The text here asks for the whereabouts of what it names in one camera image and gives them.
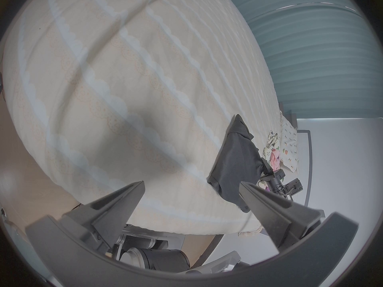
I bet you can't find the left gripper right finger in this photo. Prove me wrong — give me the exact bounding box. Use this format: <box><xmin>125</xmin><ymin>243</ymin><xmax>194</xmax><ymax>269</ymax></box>
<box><xmin>239</xmin><ymin>181</ymin><xmax>325</xmax><ymax>248</ymax></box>

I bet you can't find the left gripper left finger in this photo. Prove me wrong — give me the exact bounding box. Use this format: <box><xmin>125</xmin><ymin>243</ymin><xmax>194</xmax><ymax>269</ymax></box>
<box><xmin>62</xmin><ymin>181</ymin><xmax>146</xmax><ymax>248</ymax></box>

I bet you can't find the black T-shirt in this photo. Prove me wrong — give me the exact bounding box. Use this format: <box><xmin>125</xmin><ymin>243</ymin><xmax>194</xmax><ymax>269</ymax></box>
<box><xmin>206</xmin><ymin>114</ymin><xmax>264</xmax><ymax>213</ymax></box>

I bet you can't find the pile of clothes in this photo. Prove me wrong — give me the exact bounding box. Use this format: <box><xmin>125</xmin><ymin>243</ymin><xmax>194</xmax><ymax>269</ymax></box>
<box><xmin>260</xmin><ymin>130</ymin><xmax>283</xmax><ymax>194</ymax></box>

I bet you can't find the bed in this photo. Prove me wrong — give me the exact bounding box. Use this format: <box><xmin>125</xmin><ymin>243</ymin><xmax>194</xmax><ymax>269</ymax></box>
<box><xmin>1</xmin><ymin>0</ymin><xmax>313</xmax><ymax>239</ymax></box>

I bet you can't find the white printed pillow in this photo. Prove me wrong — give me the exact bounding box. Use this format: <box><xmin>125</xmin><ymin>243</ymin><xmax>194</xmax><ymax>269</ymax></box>
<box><xmin>280</xmin><ymin>114</ymin><xmax>300</xmax><ymax>173</ymax></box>

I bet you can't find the grey white bedside table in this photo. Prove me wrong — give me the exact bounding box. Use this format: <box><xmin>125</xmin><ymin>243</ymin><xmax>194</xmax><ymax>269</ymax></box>
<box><xmin>279</xmin><ymin>102</ymin><xmax>297</xmax><ymax>129</ymax></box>

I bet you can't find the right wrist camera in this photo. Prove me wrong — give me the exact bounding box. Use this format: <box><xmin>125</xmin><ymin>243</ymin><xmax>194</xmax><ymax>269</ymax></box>
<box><xmin>283</xmin><ymin>178</ymin><xmax>303</xmax><ymax>194</ymax></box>

